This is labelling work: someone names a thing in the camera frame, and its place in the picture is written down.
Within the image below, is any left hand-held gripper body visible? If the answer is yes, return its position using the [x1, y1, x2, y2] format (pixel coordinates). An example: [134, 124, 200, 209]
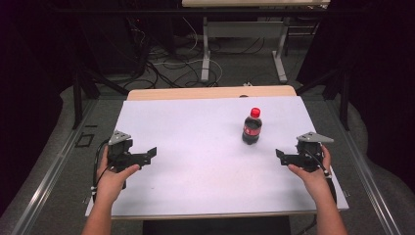
[107, 129, 144, 173]

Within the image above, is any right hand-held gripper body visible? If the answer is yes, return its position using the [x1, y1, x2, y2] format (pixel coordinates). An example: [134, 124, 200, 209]
[287, 131, 335, 173]

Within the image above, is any dark soda bottle red label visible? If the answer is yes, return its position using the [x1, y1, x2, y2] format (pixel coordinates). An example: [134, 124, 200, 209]
[241, 107, 263, 146]

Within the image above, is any person's right hand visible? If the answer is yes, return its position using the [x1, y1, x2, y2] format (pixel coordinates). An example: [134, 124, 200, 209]
[287, 144, 333, 199]

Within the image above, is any person's left hand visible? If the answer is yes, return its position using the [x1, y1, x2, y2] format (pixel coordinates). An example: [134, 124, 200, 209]
[96, 145, 141, 204]

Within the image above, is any white board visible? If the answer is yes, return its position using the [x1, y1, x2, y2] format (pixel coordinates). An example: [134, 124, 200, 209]
[84, 95, 349, 217]

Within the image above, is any black metal stand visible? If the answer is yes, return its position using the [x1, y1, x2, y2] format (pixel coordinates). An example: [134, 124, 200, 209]
[71, 63, 130, 130]
[295, 65, 351, 131]

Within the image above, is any light wooden table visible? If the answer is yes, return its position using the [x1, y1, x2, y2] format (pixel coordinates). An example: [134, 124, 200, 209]
[89, 85, 344, 221]

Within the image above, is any white desk with metal legs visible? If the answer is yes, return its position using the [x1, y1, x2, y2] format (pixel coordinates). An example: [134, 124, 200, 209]
[181, 0, 332, 84]

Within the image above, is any right hand-held gripper black cable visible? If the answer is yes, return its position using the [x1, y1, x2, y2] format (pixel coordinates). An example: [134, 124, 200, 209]
[295, 149, 339, 235]

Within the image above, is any metal floor rail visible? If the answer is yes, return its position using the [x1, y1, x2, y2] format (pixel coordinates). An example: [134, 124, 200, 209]
[324, 97, 402, 235]
[11, 99, 99, 235]

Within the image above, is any tangle of floor cables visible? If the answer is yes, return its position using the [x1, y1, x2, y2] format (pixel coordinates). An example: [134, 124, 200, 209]
[123, 16, 272, 90]

